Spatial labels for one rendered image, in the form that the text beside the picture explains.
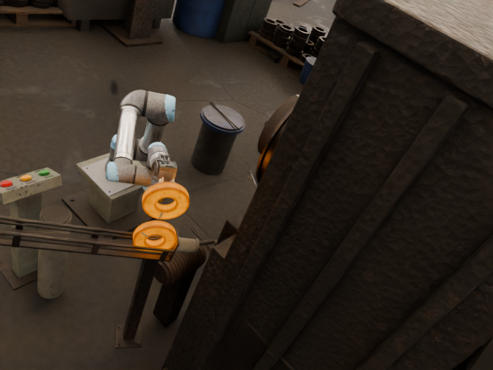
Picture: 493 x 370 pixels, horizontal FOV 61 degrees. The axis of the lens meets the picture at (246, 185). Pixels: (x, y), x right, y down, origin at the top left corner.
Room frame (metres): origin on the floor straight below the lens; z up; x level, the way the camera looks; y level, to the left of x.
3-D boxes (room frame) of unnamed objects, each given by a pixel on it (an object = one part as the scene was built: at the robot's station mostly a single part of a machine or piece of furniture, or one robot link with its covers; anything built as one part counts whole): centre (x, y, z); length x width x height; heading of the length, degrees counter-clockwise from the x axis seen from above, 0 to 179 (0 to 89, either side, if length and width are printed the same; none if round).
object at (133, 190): (1.74, 0.68, 0.28); 0.32 x 0.32 x 0.04; 64
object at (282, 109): (1.47, -0.05, 1.11); 0.28 x 0.06 x 0.28; 153
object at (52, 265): (1.12, 0.66, 0.26); 0.12 x 0.12 x 0.52
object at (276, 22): (5.33, 0.02, 0.22); 1.20 x 0.81 x 0.44; 68
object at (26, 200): (1.16, 0.82, 0.31); 0.24 x 0.16 x 0.62; 153
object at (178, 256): (1.19, 0.13, 0.27); 0.22 x 0.13 x 0.53; 153
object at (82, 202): (1.74, 0.68, 0.13); 0.40 x 0.40 x 0.26; 64
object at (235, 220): (1.21, -0.04, 0.68); 0.11 x 0.08 x 0.24; 63
